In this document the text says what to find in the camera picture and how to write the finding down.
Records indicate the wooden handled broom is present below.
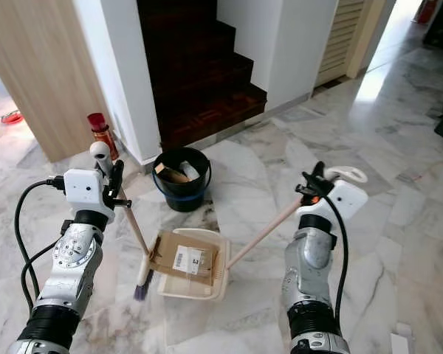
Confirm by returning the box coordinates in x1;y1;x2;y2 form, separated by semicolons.
89;142;158;302

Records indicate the cardboard piece with label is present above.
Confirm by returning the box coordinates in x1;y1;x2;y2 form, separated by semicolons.
148;232;224;286

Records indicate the beige dustpan with wooden handle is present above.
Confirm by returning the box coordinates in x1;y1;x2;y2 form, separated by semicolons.
148;165;369;302

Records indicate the red spray can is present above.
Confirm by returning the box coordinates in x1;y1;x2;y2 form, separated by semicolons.
87;112;120;162

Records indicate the small brown cardboard box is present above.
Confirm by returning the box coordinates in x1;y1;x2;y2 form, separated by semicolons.
155;162;191;184

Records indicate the black bucket with blue band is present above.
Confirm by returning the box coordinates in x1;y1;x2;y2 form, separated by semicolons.
151;146;213;214

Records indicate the crumpled white paper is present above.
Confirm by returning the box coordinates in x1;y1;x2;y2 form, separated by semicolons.
177;160;205;181

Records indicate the small red dish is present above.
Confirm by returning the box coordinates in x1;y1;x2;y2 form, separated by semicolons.
1;110;25;125

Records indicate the dark wooden staircase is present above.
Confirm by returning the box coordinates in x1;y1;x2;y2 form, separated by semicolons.
136;0;269;153

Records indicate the wooden louvered door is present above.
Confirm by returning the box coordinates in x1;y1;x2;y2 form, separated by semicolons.
313;0;394;89

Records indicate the long white box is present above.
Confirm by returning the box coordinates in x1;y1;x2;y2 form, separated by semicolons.
391;322;416;354

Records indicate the red fire extinguisher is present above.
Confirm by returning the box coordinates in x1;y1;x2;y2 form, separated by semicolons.
413;0;441;24

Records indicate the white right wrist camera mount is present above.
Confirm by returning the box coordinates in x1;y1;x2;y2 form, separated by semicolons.
296;179;360;223

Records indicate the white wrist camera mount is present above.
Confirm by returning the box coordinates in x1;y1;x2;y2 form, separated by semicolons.
63;168;109;218
296;179;360;223

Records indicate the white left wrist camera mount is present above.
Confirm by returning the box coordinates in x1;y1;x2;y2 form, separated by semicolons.
63;168;109;218

